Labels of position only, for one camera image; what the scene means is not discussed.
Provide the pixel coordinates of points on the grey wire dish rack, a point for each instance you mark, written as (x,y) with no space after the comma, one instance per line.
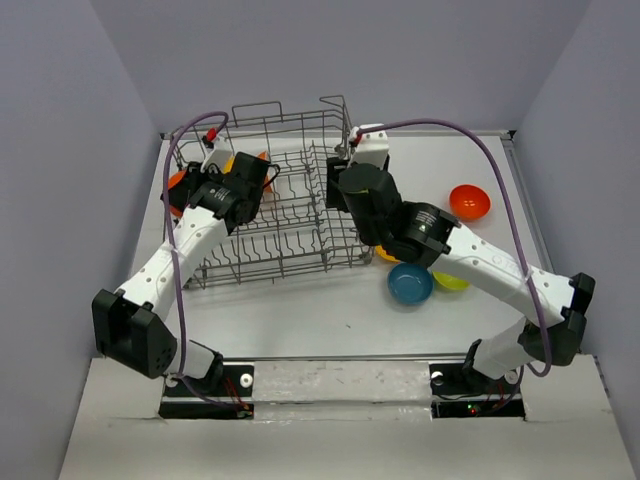
(295,232)

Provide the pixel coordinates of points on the blue bowl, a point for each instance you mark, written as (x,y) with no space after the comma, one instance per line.
(410,284)

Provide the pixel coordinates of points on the orange-red bowl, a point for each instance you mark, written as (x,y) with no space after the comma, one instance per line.
(178,193)
(469,202)

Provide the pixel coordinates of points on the yellow bowl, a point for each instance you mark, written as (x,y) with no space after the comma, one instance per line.
(229,165)
(383,254)

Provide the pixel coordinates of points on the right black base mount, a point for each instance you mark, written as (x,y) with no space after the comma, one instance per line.
(456,396)

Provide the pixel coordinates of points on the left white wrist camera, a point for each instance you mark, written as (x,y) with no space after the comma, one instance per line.
(218,157)

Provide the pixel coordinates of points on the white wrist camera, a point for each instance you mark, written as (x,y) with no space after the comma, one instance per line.
(368,148)
(218,157)

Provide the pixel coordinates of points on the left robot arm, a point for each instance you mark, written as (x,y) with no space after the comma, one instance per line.
(130,322)

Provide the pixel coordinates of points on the round white bowl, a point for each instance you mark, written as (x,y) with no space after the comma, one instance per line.
(268,187)

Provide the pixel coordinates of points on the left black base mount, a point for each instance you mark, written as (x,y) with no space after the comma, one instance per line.
(231,398)

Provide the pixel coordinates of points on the lime green bowl lower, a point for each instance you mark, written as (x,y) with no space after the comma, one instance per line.
(449,282)

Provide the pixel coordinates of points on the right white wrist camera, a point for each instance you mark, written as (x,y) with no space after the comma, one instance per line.
(368,148)

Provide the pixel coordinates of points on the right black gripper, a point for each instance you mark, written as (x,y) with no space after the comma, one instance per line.
(334,194)

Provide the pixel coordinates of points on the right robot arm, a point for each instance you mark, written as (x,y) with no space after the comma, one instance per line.
(552,307)

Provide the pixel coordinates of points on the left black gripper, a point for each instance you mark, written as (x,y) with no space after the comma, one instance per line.
(181,193)

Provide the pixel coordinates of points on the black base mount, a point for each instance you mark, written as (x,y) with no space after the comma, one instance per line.
(456,396)
(231,398)

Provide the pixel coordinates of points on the metal rail at front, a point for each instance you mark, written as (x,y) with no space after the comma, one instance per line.
(438,358)

